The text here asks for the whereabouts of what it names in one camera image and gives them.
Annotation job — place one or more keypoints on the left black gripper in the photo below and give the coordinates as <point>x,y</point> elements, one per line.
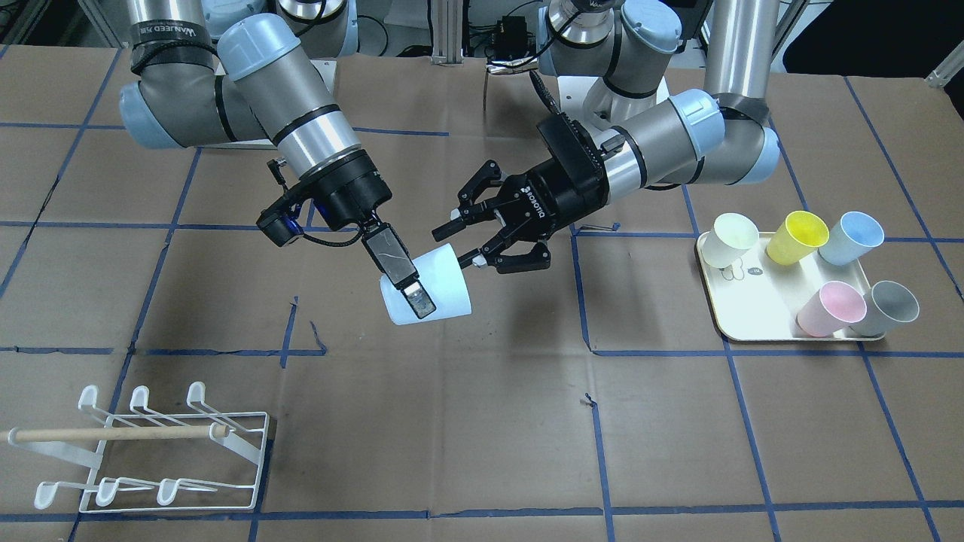
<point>548,197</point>

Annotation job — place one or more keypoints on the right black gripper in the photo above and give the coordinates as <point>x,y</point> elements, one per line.
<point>355,193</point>

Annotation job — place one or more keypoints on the light blue cup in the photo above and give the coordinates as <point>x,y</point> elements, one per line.
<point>441,276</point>
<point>854,235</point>

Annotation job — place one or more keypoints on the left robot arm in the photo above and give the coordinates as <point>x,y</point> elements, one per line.
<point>715,134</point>

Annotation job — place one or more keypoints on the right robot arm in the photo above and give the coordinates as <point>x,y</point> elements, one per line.
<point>256,82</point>

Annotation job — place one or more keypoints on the pale green cup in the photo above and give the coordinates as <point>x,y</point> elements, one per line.
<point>731,236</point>

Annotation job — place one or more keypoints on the yellow cup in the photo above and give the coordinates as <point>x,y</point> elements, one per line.
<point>800,234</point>

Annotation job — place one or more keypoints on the pink cup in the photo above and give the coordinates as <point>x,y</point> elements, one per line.
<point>835,306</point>

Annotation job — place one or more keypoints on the grey cup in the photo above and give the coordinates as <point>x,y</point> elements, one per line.
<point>888,305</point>

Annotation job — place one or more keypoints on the cream plastic tray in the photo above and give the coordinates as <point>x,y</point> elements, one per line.
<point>758,300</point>

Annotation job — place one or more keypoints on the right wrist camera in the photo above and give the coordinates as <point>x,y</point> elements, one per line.
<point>280,222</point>

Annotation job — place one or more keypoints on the aluminium frame post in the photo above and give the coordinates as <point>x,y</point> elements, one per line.
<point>448,29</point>

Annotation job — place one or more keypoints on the white wire cup rack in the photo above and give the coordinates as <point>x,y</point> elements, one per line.
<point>145,461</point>

